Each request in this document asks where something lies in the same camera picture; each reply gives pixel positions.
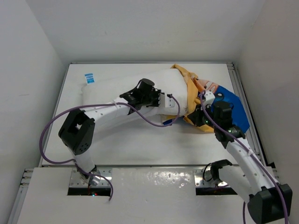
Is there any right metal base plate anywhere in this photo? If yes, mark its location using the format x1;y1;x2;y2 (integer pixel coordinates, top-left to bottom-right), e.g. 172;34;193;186
193;167;229;189

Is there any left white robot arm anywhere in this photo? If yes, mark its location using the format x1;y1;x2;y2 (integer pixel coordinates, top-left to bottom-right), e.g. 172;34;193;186
58;78;172;179

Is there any yellow blue printed pillowcase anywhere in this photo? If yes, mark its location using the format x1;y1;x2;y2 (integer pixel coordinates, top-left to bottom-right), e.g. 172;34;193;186
171;64;250;133

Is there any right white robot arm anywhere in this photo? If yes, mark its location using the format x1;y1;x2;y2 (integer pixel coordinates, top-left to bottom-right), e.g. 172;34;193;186
188;101;292;224

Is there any metal base plate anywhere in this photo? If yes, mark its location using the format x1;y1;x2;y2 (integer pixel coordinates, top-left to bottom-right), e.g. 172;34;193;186
69;168;112;188
193;167;229;189

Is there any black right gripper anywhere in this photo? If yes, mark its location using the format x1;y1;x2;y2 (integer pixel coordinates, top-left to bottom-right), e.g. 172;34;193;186
187;102;219;129

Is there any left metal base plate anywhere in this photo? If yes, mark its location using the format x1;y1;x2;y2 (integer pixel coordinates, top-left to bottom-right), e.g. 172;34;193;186
69;168;112;188

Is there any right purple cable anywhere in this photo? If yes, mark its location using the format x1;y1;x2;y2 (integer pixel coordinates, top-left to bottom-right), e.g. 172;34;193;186
198;90;292;224

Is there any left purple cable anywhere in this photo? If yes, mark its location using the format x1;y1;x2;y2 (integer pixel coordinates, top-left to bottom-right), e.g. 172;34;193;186
39;94;181;203

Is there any purple cable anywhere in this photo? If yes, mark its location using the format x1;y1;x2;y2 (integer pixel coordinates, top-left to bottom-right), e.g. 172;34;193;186
198;90;292;224
39;94;181;203

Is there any white pillow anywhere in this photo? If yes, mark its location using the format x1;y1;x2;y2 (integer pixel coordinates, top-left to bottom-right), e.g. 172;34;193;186
80;67;190;119

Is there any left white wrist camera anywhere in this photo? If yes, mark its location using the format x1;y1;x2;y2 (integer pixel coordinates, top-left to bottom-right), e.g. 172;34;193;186
160;94;175;108

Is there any blue white pillow tag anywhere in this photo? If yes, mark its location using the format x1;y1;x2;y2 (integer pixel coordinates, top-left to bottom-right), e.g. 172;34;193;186
84;73;95;85

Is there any white front cover board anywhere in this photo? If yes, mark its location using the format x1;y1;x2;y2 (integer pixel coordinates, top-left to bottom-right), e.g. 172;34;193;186
18;167;252;224

